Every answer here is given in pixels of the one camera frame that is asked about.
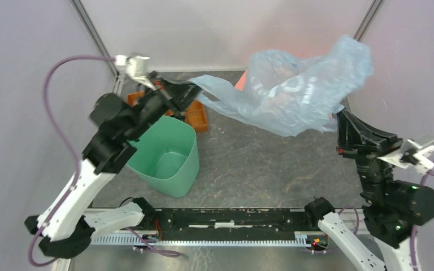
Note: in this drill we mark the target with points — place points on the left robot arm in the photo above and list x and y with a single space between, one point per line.
63 231

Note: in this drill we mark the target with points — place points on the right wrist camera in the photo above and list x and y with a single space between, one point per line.
413 153

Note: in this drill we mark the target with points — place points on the pink cloth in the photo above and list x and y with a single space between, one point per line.
241 82

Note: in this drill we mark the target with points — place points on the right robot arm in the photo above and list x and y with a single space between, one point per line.
393 208

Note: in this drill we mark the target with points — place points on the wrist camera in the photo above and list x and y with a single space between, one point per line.
413 153
136 69

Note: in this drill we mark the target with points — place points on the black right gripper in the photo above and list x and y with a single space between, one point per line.
351 130

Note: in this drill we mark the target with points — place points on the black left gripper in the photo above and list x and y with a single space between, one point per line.
181 94

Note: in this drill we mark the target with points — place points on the translucent blue trash bag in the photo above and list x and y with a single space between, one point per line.
287 95

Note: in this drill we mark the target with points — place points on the orange compartment tray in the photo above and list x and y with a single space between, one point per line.
195 115

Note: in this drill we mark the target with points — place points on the green plastic trash bin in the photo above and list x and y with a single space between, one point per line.
167 157

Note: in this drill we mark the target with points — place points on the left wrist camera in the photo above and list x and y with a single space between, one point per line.
136 69

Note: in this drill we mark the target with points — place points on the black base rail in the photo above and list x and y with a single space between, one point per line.
227 224

